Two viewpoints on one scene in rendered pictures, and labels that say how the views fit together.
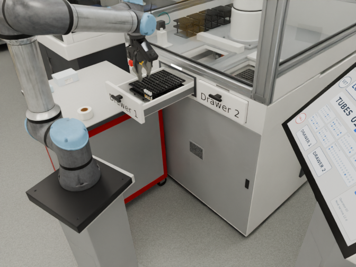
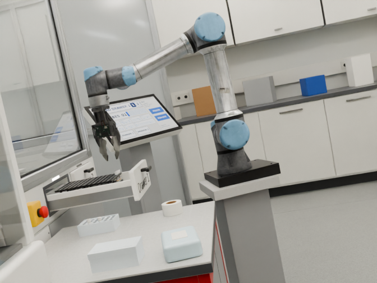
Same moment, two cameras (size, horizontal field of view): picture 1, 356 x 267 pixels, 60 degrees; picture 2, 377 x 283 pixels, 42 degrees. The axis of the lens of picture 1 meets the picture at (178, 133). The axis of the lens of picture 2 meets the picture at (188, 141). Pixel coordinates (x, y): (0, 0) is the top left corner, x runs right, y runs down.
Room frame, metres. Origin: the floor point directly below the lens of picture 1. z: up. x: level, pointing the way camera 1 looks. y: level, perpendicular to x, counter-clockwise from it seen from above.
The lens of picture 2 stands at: (2.42, 1.71, 1.16)
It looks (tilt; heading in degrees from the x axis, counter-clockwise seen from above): 6 degrees down; 225
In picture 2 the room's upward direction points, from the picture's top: 11 degrees counter-clockwise
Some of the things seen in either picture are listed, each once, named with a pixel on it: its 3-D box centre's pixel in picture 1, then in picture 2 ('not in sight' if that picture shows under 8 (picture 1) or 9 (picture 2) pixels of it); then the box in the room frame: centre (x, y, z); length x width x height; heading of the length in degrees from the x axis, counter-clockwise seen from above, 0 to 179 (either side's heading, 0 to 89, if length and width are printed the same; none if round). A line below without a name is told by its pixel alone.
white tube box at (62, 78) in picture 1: (65, 77); (116, 254); (1.71, 0.66, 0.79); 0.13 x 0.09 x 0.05; 129
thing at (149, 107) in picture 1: (159, 87); (89, 190); (1.38, 0.08, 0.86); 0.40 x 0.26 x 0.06; 130
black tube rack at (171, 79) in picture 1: (157, 87); (91, 188); (1.37, 0.09, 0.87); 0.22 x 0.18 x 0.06; 130
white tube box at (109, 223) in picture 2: not in sight; (99, 225); (1.51, 0.30, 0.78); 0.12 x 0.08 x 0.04; 129
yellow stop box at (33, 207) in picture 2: not in sight; (32, 214); (1.69, 0.22, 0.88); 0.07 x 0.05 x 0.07; 40
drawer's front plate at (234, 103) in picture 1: (220, 100); (83, 178); (1.21, -0.20, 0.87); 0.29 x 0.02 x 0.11; 40
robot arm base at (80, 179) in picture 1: (77, 166); (232, 159); (0.84, 0.37, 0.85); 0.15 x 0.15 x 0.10
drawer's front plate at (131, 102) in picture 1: (124, 101); (140, 178); (1.24, 0.24, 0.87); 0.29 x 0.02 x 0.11; 40
